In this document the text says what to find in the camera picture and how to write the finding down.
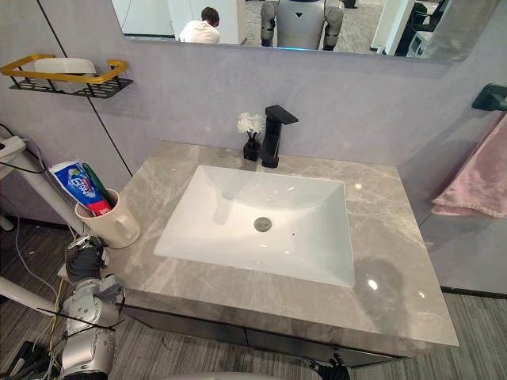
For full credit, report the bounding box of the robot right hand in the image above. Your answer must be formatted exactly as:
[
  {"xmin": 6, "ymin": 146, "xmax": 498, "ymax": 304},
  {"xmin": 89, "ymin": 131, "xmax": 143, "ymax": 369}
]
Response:
[{"xmin": 308, "ymin": 353, "xmax": 352, "ymax": 380}]

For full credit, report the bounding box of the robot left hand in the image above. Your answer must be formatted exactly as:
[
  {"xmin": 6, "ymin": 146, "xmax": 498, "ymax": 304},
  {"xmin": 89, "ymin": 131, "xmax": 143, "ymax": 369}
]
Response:
[{"xmin": 65, "ymin": 234, "xmax": 111, "ymax": 283}]

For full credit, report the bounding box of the cream mug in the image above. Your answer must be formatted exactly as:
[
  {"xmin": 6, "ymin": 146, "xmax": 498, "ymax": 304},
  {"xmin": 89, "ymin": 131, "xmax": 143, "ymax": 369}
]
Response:
[{"xmin": 74, "ymin": 188, "xmax": 142, "ymax": 249}]

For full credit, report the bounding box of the pink terry towel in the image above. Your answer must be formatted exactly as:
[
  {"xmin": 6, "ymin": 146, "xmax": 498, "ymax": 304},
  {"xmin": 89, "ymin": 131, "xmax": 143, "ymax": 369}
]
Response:
[{"xmin": 430, "ymin": 114, "xmax": 507, "ymax": 219}]

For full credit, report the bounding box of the blue red toothpaste tube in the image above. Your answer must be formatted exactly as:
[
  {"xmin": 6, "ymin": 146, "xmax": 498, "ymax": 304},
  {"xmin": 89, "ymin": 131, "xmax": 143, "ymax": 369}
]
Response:
[{"xmin": 48, "ymin": 161, "xmax": 113, "ymax": 218}]

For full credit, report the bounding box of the green toothbrush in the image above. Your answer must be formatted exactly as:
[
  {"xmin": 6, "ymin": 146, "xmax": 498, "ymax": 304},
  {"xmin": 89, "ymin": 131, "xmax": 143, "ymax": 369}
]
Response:
[{"xmin": 82, "ymin": 162, "xmax": 117, "ymax": 209}]

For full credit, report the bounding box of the dark vanity cabinet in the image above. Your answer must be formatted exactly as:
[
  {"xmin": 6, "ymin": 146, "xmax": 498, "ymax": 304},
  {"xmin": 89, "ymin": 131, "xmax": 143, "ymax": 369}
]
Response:
[{"xmin": 117, "ymin": 302, "xmax": 413, "ymax": 369}]

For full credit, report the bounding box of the white sink basin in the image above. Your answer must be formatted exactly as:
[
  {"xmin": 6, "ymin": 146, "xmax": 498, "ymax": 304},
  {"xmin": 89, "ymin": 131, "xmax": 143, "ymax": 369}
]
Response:
[{"xmin": 153, "ymin": 164, "xmax": 356, "ymax": 289}]

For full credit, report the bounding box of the white soap dish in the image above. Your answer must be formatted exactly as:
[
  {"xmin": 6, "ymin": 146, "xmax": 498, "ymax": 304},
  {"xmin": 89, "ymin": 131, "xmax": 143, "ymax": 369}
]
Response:
[{"xmin": 33, "ymin": 57, "xmax": 97, "ymax": 94}]

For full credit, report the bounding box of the black bottle with white flowers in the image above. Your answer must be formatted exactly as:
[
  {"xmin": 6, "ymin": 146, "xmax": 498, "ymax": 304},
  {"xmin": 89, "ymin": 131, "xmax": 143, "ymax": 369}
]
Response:
[{"xmin": 236, "ymin": 112, "xmax": 266, "ymax": 162}]

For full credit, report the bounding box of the black faucet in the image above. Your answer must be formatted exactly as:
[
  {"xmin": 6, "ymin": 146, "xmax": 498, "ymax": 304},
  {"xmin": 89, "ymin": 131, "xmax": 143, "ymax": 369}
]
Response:
[{"xmin": 260, "ymin": 104, "xmax": 300, "ymax": 169}]

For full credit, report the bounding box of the person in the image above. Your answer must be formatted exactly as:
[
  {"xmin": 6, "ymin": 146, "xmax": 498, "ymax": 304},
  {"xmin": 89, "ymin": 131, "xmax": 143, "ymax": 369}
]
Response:
[{"xmin": 178, "ymin": 6, "xmax": 222, "ymax": 44}]

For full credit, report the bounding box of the black towel bar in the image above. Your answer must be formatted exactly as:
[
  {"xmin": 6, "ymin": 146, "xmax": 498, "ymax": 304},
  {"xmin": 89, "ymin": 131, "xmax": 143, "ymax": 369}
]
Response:
[{"xmin": 471, "ymin": 82, "xmax": 507, "ymax": 112}]

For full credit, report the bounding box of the yellow cable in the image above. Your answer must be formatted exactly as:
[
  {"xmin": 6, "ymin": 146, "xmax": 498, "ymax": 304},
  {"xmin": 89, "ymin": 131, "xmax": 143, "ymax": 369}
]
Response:
[{"xmin": 48, "ymin": 276, "xmax": 67, "ymax": 352}]

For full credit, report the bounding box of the black cable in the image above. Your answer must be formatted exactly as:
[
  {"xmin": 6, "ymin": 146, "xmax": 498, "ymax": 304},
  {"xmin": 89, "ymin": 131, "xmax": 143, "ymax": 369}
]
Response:
[{"xmin": 0, "ymin": 302, "xmax": 118, "ymax": 330}]

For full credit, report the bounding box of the white stand frame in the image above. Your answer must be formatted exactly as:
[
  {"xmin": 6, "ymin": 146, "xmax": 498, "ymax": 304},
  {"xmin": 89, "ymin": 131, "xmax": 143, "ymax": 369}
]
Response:
[{"xmin": 0, "ymin": 135, "xmax": 87, "ymax": 317}]

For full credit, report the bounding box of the black shelf with gold rail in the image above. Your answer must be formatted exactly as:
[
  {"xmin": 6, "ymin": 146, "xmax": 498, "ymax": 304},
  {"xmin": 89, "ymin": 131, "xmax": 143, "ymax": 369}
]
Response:
[{"xmin": 0, "ymin": 53, "xmax": 135, "ymax": 98}]

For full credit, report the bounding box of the wall mirror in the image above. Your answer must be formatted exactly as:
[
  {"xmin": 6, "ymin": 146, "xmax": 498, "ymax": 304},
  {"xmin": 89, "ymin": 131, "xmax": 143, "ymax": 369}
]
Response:
[{"xmin": 110, "ymin": 0, "xmax": 482, "ymax": 63}]

